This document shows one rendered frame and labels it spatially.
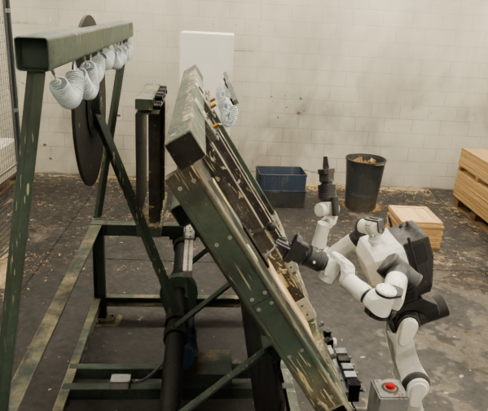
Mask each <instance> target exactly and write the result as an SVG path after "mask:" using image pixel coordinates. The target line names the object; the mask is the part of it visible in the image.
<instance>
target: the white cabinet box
mask: <svg viewBox="0 0 488 411"><path fill-rule="evenodd" d="M234 38H235V36H234V34H233V33H217V32H201V31H185V30H184V31H182V32H181V33H180V57H179V87H180V84H181V80H182V76H183V72H184V71H185V70H186V69H189V68H190V67H191V66H193V65H194V64H196V65H197V67H198V69H199V70H200V72H201V73H202V75H203V82H204V90H205V91H207V92H206V93H207V96H208V97H209V99H212V98H217V96H216V89H217V88H218V87H219V86H221V82H222V86H224V84H225V83H224V80H223V78H224V75H223V73H224V72H226V73H227V75H228V77H229V79H230V81H231V85H232V76H233V57H234ZM214 109H215V112H216V113H217V115H218V116H219V118H220V115H221V112H220V110H219V108H218V106H216V107H214Z"/></svg>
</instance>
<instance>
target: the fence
mask: <svg viewBox="0 0 488 411"><path fill-rule="evenodd" d="M214 181H215V180H214V179H213V178H211V179H209V180H208V183H209V185H210V187H211V188H212V189H213V191H214V193H215V194H216V196H217V197H218V200H219V201H220V202H221V203H222V206H223V207H224V209H225V210H226V212H227V213H228V215H229V216H230V218H231V220H232V222H233V223H234V225H235V226H236V228H237V229H238V231H239V232H240V235H241V236H242V237H243V238H244V241H245V242H246V244H249V246H250V248H251V249H252V251H253V253H254V254H255V255H256V257H257V261H258V263H259V264H260V266H261V268H262V270H263V271H264V273H265V274H266V276H267V277H268V279H269V280H270V283H271V282H273V283H274V284H275V287H276V288H277V290H278V291H279V293H280V294H281V298H282V301H283V303H284V305H285V306H286V308H287V309H288V311H289V312H290V314H291V316H292V318H293V319H294V320H295V322H296V323H297V325H298V327H299V329H300V330H301V332H302V333H303V335H304V336H305V338H306V340H307V342H308V343H309V344H310V346H311V347H312V349H313V351H314V353H315V354H316V356H317V357H318V358H319V360H320V362H321V364H322V365H323V367H325V366H326V365H328V364H327V362H326V360H325V358H324V356H323V354H322V352H321V351H320V350H319V348H318V346H317V344H316V343H315V341H314V340H313V338H312V337H311V335H310V333H309V331H308V330H307V328H306V327H305V325H304V324H303V322H302V320H301V318H300V317H299V315H298V314H297V312H296V311H295V309H294V307H293V306H292V304H291V303H290V301H289V300H288V297H287V296H286V294H285V293H284V291H283V290H282V288H281V287H280V285H279V283H278V281H277V280H276V279H275V277H274V275H273V273H272V272H271V270H270V269H269V268H267V267H266V265H265V264H264V262H263V261H262V258H261V257H260V255H259V254H258V252H257V251H256V249H255V248H254V246H253V244H252V242H251V241H250V240H249V238H248V236H247V235H246V233H245V231H244V229H243V227H242V223H241V222H240V220H239V219H238V217H237V216H236V214H235V212H234V211H233V209H232V208H231V206H229V205H230V204H229V202H228V204H229V205H228V204H227V202H226V200H225V199H224V195H223V193H222V191H221V192H220V191H219V189H220V188H219V189H218V187H217V186H216V184H215V183H216V182H214ZM220 190H221V189H220Z"/></svg>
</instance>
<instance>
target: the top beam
mask: <svg viewBox="0 0 488 411"><path fill-rule="evenodd" d="M196 79H198V80H199V82H200V84H201V85H202V87H203V89H204V82H203V75H202V73H201V72H200V70H199V69H198V67H197V65H196V64H194V65H193V66H191V67H190V68H188V69H186V70H185V71H184V72H183V76H182V80H181V84H180V87H179V91H178V96H177V99H176V103H175V105H174V111H173V115H172V118H171V121H170V124H169V130H168V133H167V136H166V140H165V148H166V149H167V151H168V153H169V155H170V156H171V157H172V158H173V160H174V162H175V164H176V165H177V167H178V168H179V169H180V170H183V169H184V168H186V167H188V166H189V165H191V164H193V163H194V162H196V161H199V160H200V159H201V158H203V157H205V156H206V142H205V122H204V117H203V115H202V113H201V112H200V110H199V109H198V107H197V105H196V103H195V98H197V99H198V101H199V102H200V105H201V107H202V108H203V110H204V99H203V97H202V96H201V94H200V92H199V91H198V89H197V88H196Z"/></svg>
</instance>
